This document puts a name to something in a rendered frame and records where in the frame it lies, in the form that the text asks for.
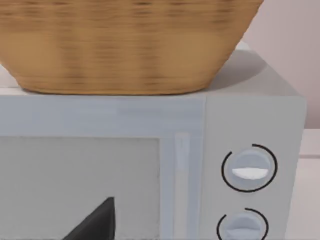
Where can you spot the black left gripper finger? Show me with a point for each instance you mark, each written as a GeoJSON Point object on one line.
{"type": "Point", "coordinates": [100, 222]}

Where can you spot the pale microwave door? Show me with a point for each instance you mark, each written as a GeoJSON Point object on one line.
{"type": "Point", "coordinates": [100, 165]}

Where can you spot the small pale microwave knob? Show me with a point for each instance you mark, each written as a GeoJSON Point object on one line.
{"type": "Point", "coordinates": [243, 227]}

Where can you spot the large pale microwave knob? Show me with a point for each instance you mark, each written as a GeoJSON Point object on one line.
{"type": "Point", "coordinates": [250, 168]}

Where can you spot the woven wicker basket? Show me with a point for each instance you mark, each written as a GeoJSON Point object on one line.
{"type": "Point", "coordinates": [120, 47]}

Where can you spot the pale microwave oven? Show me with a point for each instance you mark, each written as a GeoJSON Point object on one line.
{"type": "Point", "coordinates": [250, 120]}

